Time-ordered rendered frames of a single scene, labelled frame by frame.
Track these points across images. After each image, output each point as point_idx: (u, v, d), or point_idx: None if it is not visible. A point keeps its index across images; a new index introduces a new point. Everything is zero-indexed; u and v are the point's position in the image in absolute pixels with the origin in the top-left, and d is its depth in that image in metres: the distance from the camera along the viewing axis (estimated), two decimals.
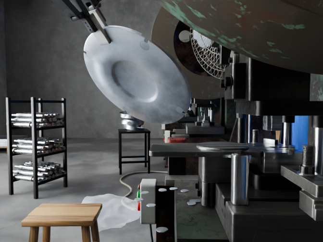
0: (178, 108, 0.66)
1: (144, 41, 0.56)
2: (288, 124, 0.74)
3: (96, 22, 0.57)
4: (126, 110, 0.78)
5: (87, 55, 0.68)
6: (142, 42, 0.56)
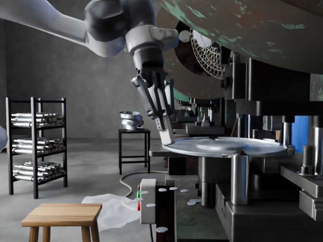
0: None
1: (279, 147, 0.67)
2: (288, 124, 0.74)
3: None
4: (168, 146, 0.69)
5: None
6: None
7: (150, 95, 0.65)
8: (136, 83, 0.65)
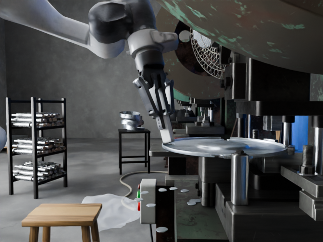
0: None
1: None
2: (288, 124, 0.74)
3: None
4: (279, 149, 0.64)
5: None
6: None
7: (151, 96, 0.69)
8: (138, 84, 0.69)
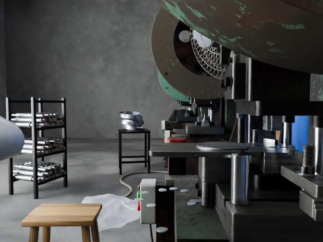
0: None
1: None
2: (288, 124, 0.74)
3: None
4: None
5: None
6: None
7: None
8: None
